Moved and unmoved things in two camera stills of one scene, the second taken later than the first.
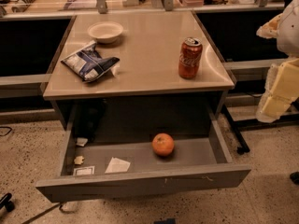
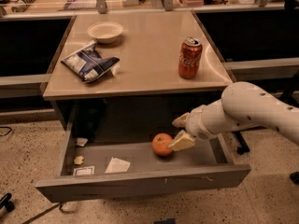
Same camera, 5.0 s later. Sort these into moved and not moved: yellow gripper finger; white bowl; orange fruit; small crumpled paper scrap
Moved: yellow gripper finger
Not moved: small crumpled paper scrap; white bowl; orange fruit
